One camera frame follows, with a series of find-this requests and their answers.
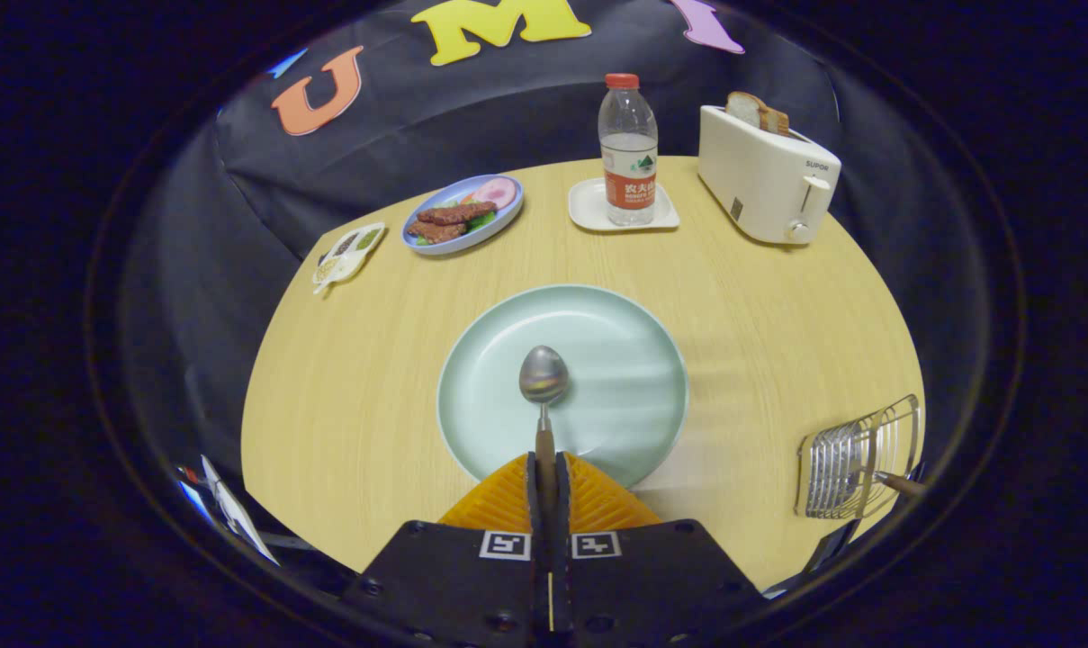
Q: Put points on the white board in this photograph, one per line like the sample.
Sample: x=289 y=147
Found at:
x=238 y=513

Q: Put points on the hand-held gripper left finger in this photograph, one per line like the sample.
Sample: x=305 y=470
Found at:
x=454 y=585

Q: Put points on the pink ham slice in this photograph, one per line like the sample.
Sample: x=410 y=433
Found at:
x=496 y=192

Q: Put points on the brown meat strip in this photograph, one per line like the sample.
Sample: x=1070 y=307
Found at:
x=458 y=214
x=437 y=232

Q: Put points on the toasted bread slice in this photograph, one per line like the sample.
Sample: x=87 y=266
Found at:
x=779 y=121
x=743 y=108

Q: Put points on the black plastic panel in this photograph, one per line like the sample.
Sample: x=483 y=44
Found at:
x=831 y=549

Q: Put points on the white square coaster tray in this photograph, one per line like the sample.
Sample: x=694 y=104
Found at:
x=584 y=207

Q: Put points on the clear water bottle red cap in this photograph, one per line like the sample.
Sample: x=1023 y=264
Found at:
x=628 y=153

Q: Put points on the light green round plate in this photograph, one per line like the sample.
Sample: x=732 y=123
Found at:
x=624 y=387

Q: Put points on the blue plate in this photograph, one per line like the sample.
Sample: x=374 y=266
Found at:
x=499 y=225

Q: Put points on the white toaster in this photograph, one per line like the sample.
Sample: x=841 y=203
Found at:
x=759 y=180

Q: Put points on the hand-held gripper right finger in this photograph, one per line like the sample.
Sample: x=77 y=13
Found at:
x=651 y=585

